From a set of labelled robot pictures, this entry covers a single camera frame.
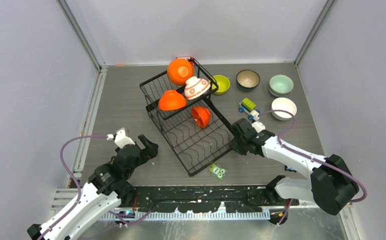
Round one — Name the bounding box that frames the yellow green bowl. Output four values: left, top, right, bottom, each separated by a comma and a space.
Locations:
213, 75, 231, 95

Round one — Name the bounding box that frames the orange bowl top upright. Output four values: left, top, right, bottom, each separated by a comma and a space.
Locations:
167, 58, 194, 86

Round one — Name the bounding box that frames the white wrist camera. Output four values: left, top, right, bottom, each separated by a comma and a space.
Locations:
106, 127, 135, 149
251, 121, 266, 133

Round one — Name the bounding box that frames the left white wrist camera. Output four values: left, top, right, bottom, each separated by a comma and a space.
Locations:
106, 127, 135, 149

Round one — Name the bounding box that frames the red toy brick block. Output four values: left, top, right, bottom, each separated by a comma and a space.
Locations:
176, 56, 194, 62

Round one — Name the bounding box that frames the green owl number tile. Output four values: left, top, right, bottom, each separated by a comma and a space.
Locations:
209, 164, 228, 180

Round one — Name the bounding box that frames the white ribbed bowl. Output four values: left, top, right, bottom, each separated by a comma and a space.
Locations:
271, 97, 297, 121

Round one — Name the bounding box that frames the orange bowl upper shelf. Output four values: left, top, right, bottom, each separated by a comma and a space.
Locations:
158, 90, 187, 111

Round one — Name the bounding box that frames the white red patterned bowl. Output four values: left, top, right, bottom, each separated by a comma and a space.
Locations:
184, 76, 211, 100

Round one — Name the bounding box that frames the blue owl number tile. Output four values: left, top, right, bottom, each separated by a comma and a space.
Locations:
284, 166, 296, 172

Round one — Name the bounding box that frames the floral pale green bowl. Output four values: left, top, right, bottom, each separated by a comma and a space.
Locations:
269, 74, 294, 95

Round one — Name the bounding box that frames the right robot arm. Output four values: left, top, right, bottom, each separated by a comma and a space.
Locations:
230, 118, 360, 215

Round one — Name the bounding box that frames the orange bowl lower shelf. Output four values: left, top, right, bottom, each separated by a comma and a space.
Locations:
191, 106, 211, 129

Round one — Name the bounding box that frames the black wire dish rack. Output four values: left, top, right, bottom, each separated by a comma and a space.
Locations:
139, 58, 233, 177

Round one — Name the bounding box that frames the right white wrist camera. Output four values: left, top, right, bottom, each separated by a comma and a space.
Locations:
251, 121, 266, 133

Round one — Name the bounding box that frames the orange bowl shelf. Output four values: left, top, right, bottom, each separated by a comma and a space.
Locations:
158, 90, 187, 111
191, 106, 211, 129

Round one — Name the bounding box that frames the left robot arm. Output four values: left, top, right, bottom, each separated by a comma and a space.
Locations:
27, 128, 159, 240

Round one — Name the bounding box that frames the toy brick car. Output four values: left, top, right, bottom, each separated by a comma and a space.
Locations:
238, 97, 260, 122

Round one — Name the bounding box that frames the pale green ringed bowl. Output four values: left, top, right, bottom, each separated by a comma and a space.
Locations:
269, 89, 290, 98

